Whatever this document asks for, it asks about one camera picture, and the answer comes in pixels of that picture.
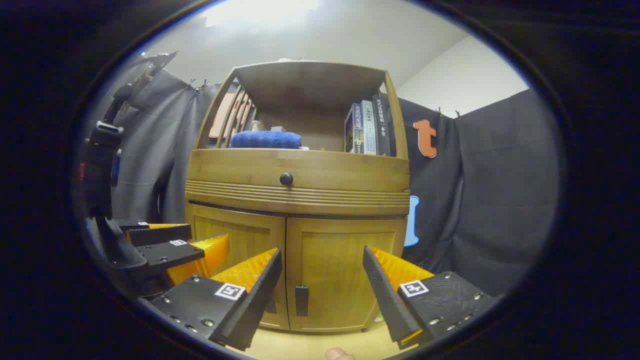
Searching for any wooden double-door shoe cabinet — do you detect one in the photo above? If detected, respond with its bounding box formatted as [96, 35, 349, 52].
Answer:
[184, 60, 412, 335]

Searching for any blue upright book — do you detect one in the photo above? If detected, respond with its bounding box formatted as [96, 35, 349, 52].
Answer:
[344, 103, 365, 154]

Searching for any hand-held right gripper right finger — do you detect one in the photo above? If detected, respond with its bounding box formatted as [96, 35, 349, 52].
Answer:
[362, 245, 506, 351]

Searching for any pale grey upright book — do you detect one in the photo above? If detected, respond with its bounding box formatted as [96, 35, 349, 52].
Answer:
[360, 100, 378, 156]

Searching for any wooden shoe cabinet door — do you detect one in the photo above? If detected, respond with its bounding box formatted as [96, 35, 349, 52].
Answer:
[286, 216, 408, 335]
[186, 202, 291, 332]

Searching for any blue folded towel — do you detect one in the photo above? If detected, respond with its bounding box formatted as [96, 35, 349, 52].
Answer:
[229, 130, 303, 150]

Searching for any black upright book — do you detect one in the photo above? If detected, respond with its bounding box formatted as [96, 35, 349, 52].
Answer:
[372, 95, 392, 157]

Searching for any black backdrop cloth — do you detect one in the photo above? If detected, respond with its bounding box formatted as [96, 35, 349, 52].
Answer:
[100, 65, 561, 298]

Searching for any wooden cabinet drawer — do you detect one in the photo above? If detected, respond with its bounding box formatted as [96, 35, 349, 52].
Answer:
[185, 148, 412, 217]

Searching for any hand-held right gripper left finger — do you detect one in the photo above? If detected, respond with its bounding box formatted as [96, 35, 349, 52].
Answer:
[149, 247, 284, 352]

